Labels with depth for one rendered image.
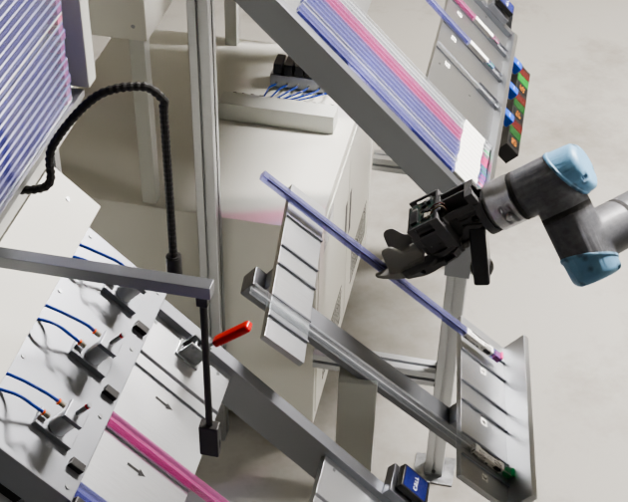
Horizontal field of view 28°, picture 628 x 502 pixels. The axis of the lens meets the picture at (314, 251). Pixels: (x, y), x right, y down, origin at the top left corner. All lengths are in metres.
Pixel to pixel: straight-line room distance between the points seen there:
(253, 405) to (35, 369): 0.41
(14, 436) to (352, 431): 0.76
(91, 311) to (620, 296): 2.12
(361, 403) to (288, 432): 0.23
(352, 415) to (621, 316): 1.49
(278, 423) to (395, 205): 1.93
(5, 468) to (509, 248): 2.32
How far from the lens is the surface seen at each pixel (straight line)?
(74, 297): 1.47
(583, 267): 1.79
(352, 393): 1.91
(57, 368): 1.41
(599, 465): 2.94
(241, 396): 1.70
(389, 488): 1.77
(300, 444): 1.74
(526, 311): 3.28
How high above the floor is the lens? 2.16
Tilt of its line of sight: 39 degrees down
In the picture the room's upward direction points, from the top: 1 degrees clockwise
